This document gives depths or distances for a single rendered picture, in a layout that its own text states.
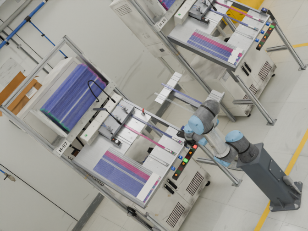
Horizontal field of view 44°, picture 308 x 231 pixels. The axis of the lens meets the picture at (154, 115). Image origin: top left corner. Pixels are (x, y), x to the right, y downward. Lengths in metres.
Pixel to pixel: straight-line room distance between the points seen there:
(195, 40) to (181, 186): 1.35
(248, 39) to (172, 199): 1.62
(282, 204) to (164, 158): 0.96
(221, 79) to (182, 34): 0.58
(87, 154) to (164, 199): 0.79
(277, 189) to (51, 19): 3.15
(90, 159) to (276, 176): 1.45
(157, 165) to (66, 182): 1.94
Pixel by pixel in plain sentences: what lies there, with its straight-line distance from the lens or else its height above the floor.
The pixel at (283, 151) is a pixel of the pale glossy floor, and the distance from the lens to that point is 3.51.
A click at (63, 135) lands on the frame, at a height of 1.41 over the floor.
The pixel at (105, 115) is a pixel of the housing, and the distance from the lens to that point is 3.18.
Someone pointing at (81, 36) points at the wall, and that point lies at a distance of 4.80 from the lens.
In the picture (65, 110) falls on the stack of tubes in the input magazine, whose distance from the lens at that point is 3.04.
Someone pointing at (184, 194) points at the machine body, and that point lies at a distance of 3.53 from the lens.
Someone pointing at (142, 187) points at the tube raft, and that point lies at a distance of 2.96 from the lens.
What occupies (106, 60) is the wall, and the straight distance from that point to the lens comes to 4.89.
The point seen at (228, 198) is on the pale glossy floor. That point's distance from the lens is 3.49.
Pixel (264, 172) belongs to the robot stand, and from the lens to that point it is 2.82.
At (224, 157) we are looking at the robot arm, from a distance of 2.60.
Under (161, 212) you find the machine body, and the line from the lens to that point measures 3.41.
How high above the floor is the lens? 2.32
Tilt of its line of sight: 25 degrees down
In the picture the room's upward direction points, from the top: 44 degrees counter-clockwise
